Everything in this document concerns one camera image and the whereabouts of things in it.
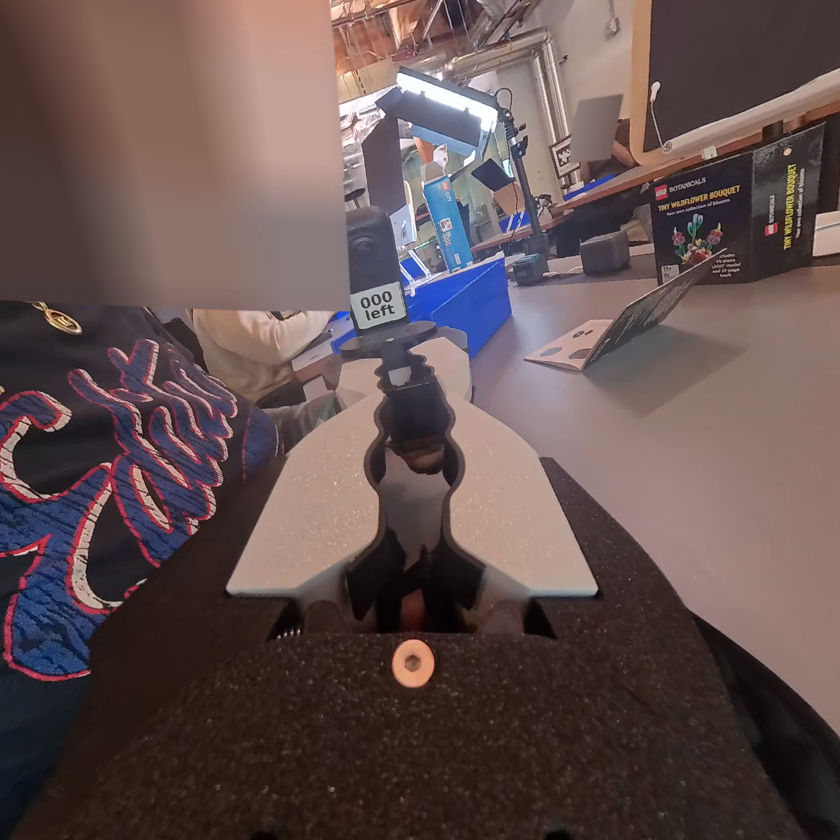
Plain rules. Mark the person's left forearm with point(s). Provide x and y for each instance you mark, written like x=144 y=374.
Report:
x=305 y=418

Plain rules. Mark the black glossy cardboard box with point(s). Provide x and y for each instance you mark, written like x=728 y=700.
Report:
x=735 y=217

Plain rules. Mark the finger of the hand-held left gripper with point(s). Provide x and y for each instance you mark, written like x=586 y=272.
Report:
x=357 y=383
x=453 y=368

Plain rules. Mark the black light stand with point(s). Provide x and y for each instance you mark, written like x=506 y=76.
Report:
x=525 y=197

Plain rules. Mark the black board on white stand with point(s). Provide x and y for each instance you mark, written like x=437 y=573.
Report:
x=735 y=53

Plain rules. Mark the blue printed carton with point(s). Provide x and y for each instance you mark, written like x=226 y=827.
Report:
x=449 y=223

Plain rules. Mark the person's dark clothing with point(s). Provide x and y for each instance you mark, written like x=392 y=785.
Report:
x=105 y=486

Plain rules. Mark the blue plastic bin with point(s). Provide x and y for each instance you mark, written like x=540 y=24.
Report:
x=446 y=309

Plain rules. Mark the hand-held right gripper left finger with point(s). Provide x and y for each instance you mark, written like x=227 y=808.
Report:
x=309 y=525

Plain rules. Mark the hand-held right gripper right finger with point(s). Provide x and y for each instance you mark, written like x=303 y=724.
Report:
x=519 y=525

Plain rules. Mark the dark charger block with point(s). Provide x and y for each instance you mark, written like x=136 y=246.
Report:
x=529 y=269

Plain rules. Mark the white instruction booklet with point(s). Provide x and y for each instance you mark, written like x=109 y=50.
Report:
x=630 y=322

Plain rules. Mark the bright studio light panel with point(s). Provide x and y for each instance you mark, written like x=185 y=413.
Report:
x=440 y=108

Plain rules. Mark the grey desk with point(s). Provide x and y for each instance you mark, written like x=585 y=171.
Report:
x=709 y=433

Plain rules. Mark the black white marker tag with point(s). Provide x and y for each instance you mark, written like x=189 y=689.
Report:
x=565 y=155

